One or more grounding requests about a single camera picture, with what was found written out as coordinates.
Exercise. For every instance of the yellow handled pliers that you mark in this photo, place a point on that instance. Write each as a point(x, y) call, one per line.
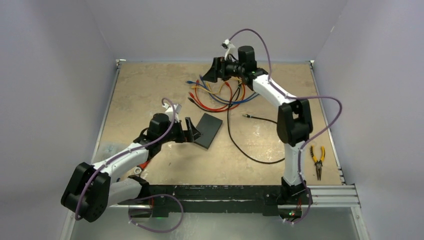
point(318, 162)

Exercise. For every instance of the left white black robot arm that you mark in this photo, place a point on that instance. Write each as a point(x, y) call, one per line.
point(89, 189)

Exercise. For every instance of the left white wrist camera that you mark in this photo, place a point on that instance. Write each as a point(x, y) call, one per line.
point(172, 108)

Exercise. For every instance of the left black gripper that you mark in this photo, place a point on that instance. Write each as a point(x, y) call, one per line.
point(192, 133)

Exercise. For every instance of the black network switch box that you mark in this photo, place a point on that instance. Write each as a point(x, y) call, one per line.
point(208, 126)

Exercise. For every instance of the red handled adjustable wrench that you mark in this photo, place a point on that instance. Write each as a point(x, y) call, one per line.
point(139, 168)

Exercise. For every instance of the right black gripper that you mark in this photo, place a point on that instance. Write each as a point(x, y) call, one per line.
point(218, 70)

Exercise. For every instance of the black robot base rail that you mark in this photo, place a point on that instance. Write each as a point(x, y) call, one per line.
point(268, 200)

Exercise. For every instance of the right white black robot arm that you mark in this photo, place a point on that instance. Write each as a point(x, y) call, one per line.
point(294, 118)

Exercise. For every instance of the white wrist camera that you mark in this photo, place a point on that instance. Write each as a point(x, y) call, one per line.
point(172, 108)
point(229, 47)

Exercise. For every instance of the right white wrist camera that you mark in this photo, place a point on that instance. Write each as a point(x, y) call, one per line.
point(229, 47)

